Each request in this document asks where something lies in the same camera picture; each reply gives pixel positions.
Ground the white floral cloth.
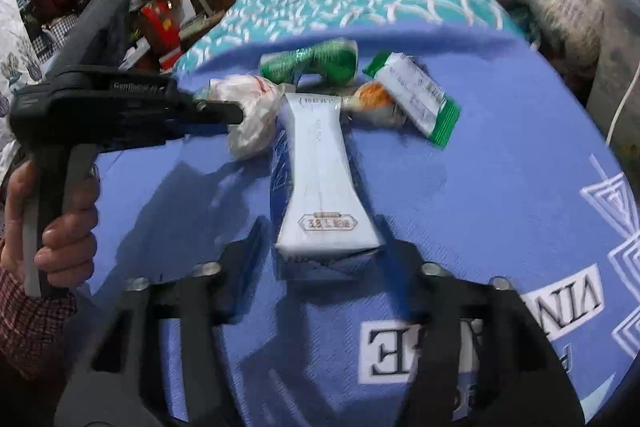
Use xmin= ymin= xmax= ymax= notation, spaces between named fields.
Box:
xmin=0 ymin=0 xmax=46 ymax=152

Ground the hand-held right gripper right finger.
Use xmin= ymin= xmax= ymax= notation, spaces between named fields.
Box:
xmin=374 ymin=237 xmax=586 ymax=427

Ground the person's left hand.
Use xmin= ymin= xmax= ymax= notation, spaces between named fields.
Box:
xmin=0 ymin=161 xmax=101 ymax=279

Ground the purple printed tablecloth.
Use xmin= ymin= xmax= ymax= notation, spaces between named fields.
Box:
xmin=65 ymin=24 xmax=640 ymax=427

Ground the green and white wrapper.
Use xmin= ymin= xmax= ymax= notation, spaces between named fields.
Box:
xmin=362 ymin=52 xmax=462 ymax=148

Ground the person's left forearm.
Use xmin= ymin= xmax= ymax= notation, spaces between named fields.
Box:
xmin=0 ymin=252 xmax=78 ymax=383

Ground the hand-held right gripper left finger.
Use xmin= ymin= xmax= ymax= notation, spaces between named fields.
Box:
xmin=55 ymin=217 xmax=273 ymax=427

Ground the white and orange snack pouch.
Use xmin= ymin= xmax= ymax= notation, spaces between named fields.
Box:
xmin=340 ymin=79 xmax=406 ymax=128

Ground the dark blue milk carton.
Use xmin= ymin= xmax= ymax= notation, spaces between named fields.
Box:
xmin=270 ymin=94 xmax=385 ymax=283

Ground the white plastic bag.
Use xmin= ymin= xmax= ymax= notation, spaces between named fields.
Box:
xmin=209 ymin=74 xmax=283 ymax=160

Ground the white cable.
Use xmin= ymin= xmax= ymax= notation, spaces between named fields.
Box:
xmin=607 ymin=62 xmax=640 ymax=145

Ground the red gift bag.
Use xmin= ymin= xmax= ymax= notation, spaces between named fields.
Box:
xmin=137 ymin=0 xmax=183 ymax=68

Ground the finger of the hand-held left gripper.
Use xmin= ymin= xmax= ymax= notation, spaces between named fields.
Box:
xmin=191 ymin=98 xmax=247 ymax=128

